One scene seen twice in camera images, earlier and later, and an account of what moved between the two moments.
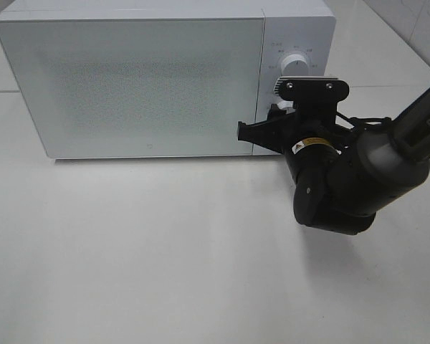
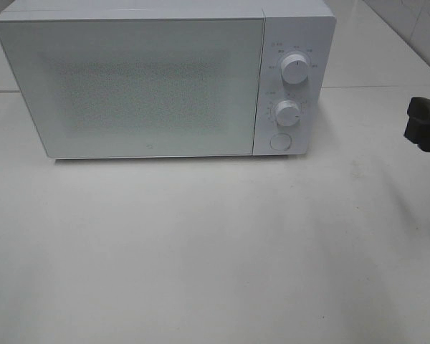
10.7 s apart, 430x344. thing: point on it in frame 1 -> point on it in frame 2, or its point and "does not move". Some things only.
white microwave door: [136, 87] does not move
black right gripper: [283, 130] -> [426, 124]
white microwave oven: [161, 79] does not move
